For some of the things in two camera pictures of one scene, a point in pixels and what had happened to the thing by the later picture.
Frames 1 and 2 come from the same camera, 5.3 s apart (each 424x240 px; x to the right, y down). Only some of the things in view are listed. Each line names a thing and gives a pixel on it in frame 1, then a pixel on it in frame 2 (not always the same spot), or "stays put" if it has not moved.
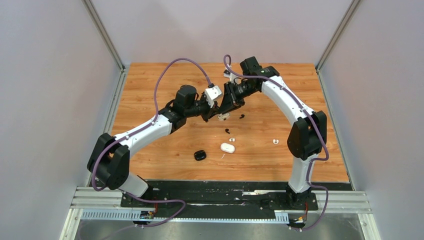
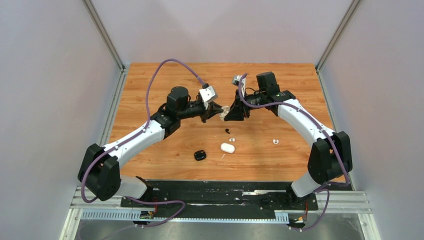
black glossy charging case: [200, 155] stays put
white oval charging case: [228, 148] stays put
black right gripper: [230, 100] to [239, 110]
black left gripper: [210, 111] stays put
